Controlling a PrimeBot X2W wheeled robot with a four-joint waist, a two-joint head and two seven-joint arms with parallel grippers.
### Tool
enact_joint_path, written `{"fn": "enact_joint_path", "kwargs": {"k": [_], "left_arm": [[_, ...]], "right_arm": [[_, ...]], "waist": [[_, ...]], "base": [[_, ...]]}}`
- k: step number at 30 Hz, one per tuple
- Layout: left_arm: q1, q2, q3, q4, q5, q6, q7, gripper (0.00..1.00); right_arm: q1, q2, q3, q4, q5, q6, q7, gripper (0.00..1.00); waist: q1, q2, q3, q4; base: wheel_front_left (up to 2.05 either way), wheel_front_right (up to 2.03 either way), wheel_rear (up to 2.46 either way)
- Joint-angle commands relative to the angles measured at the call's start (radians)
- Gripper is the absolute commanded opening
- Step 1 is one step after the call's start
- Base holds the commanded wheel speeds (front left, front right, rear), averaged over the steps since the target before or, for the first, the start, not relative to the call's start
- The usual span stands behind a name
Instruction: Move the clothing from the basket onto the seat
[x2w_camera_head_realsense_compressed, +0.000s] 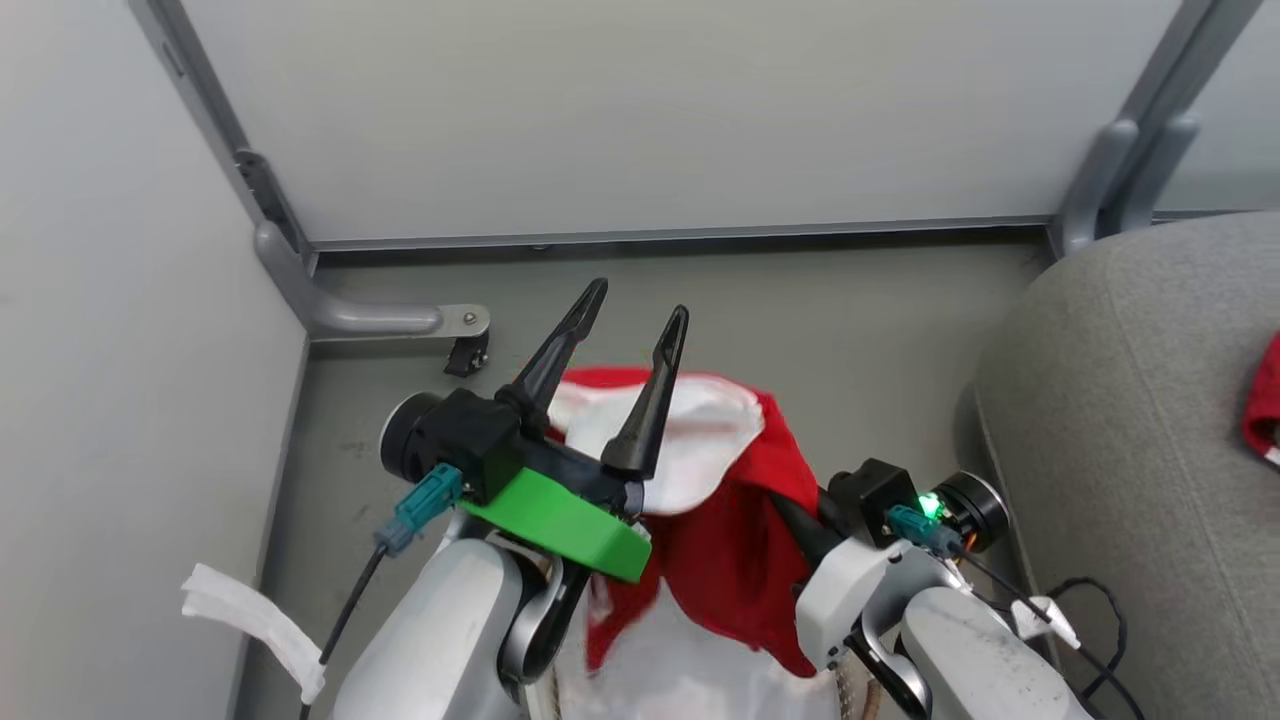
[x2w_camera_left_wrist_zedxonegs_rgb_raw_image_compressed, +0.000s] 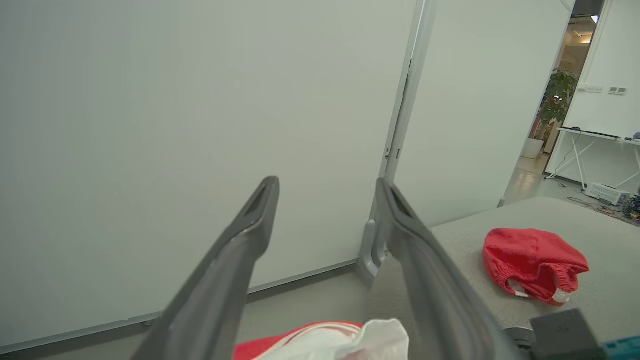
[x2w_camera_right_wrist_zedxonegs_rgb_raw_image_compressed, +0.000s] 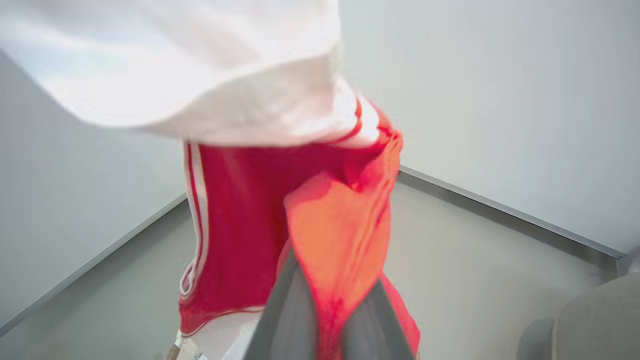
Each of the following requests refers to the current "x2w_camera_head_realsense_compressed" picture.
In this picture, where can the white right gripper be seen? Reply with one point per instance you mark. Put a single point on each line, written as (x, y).
(845, 590)

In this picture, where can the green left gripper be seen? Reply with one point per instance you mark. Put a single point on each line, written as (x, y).
(560, 520)

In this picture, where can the red and white garment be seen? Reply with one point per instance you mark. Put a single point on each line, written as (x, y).
(720, 560)

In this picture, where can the red jersey with number 23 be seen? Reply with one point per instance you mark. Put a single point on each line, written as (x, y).
(1265, 400)

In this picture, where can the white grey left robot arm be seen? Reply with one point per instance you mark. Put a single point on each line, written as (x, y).
(440, 640)

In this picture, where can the grey fabric sofa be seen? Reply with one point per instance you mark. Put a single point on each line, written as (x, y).
(1130, 400)

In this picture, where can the black caster wheel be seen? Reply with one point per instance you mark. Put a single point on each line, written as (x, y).
(468, 357)

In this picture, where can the woven laundry basket white rim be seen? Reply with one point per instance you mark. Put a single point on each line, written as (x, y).
(860, 692)

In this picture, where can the white tape tag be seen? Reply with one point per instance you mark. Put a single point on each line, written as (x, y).
(260, 620)

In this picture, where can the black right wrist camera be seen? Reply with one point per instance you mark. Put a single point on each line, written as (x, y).
(870, 490)

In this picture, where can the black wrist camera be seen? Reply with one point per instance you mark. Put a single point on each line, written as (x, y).
(460, 430)
(870, 490)

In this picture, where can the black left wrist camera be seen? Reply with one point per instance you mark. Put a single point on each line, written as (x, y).
(460, 430)

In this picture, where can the grey partition bottom rail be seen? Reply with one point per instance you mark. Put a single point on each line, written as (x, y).
(680, 234)

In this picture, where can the grey partition post with foot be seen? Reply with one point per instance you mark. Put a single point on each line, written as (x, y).
(360, 318)

